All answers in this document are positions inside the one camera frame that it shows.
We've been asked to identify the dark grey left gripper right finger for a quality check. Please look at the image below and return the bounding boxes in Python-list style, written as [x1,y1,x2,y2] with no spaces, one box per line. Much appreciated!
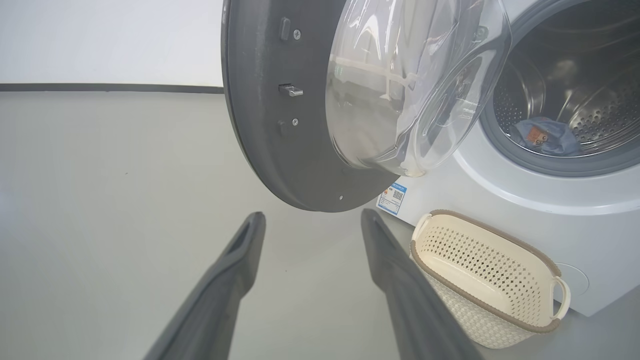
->
[361,208,484,360]

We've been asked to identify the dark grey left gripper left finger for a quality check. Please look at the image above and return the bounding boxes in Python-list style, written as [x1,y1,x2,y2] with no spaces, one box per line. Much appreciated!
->
[142,211,267,360]

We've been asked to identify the dark round washing machine door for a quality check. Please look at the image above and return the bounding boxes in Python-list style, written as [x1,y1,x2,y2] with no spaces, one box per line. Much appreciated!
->
[221,0,513,213]

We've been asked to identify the blue cartoon print shorts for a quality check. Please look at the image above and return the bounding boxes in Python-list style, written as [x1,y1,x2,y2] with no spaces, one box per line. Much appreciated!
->
[510,116,583,157]

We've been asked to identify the cream perforated laundry basket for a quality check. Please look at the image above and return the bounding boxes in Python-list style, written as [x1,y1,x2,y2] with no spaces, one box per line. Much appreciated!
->
[410,209,572,349]

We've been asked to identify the white front-load washing machine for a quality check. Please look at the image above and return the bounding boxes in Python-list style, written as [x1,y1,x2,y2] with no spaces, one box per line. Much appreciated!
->
[377,0,640,317]

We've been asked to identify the grey rubber door gasket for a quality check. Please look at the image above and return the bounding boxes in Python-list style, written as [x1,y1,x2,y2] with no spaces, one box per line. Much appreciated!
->
[479,0,640,178]

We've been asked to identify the blue energy label sticker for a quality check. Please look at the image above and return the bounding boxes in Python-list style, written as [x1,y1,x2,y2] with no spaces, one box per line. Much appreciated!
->
[376,182,408,216]

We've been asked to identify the round white filter cover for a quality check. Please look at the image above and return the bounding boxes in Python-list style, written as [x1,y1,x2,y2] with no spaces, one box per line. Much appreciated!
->
[552,263,584,296]

